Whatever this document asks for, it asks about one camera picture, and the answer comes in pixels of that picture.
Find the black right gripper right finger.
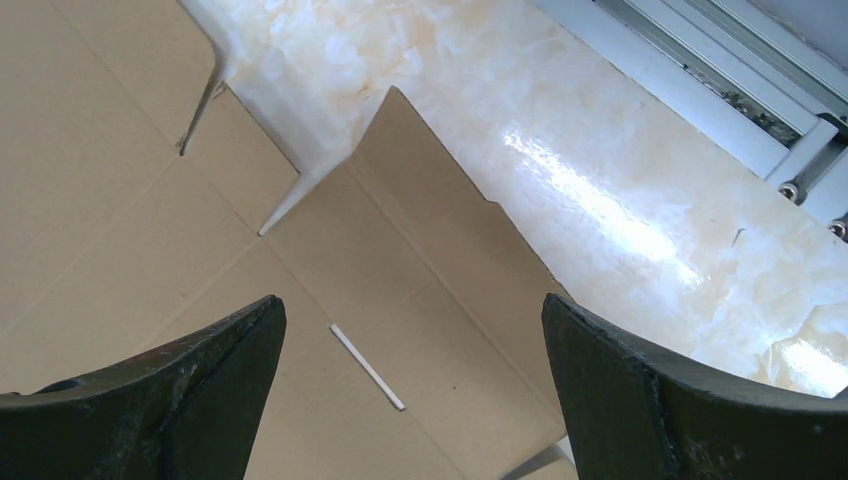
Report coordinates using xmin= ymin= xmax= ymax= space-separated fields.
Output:
xmin=541 ymin=293 xmax=847 ymax=479

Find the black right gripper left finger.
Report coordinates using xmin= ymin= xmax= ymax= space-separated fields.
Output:
xmin=1 ymin=295 xmax=287 ymax=479

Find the brown cardboard box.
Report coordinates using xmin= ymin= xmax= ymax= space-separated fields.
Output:
xmin=1 ymin=1 xmax=565 ymax=479

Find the aluminium frame rail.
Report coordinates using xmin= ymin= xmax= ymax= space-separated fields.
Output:
xmin=539 ymin=1 xmax=847 ymax=239

